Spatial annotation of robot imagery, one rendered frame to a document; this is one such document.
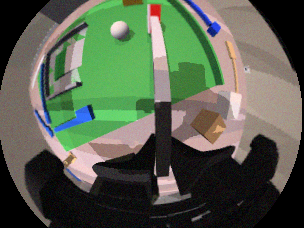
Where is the white golf ball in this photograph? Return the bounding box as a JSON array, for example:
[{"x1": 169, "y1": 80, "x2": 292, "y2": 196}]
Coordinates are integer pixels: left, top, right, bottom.
[{"x1": 111, "y1": 21, "x2": 129, "y2": 39}]

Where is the white block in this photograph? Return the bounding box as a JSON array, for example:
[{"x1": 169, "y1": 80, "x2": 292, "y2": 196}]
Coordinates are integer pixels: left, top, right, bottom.
[{"x1": 216, "y1": 91, "x2": 241, "y2": 119}]

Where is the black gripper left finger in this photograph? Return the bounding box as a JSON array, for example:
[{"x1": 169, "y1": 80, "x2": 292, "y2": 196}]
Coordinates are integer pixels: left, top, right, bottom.
[{"x1": 92, "y1": 133, "x2": 156, "y2": 201}]

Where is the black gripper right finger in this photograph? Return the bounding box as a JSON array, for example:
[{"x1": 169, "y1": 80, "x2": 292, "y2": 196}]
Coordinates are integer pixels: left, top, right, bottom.
[{"x1": 169, "y1": 137, "x2": 236, "y2": 197}]

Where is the green flat mat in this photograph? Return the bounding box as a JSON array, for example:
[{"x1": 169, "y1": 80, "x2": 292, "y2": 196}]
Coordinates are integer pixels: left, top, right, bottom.
[{"x1": 44, "y1": 0, "x2": 216, "y2": 153}]

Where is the orange rectangular block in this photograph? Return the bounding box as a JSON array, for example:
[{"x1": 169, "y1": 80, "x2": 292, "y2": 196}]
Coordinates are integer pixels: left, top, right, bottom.
[{"x1": 121, "y1": 0, "x2": 141, "y2": 7}]

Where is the tan cube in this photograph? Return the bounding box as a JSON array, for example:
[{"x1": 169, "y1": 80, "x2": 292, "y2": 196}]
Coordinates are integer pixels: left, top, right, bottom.
[{"x1": 191, "y1": 109, "x2": 227, "y2": 143}]

